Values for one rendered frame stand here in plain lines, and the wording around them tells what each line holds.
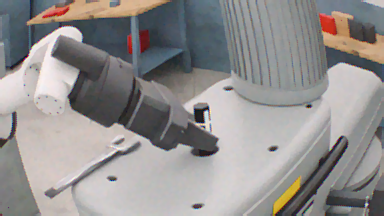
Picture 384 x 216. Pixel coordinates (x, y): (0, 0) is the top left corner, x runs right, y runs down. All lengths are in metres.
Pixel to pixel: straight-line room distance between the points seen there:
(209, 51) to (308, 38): 5.40
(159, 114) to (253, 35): 0.23
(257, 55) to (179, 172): 0.23
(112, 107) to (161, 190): 0.12
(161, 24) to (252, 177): 5.82
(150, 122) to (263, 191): 0.17
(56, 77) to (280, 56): 0.39
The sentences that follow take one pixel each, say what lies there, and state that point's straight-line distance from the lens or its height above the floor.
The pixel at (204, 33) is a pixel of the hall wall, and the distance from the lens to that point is 6.40.
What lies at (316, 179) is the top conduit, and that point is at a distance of 1.02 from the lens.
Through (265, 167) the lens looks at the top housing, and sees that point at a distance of 0.91.
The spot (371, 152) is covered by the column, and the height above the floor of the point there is 1.56.
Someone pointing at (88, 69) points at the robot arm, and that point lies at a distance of 0.83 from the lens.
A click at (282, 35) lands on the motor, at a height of 2.01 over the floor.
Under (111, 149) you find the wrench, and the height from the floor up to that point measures 1.90.
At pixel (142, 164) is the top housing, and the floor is 1.89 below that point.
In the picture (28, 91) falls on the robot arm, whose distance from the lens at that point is 0.92.
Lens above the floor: 2.33
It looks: 24 degrees down
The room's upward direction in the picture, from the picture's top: 7 degrees counter-clockwise
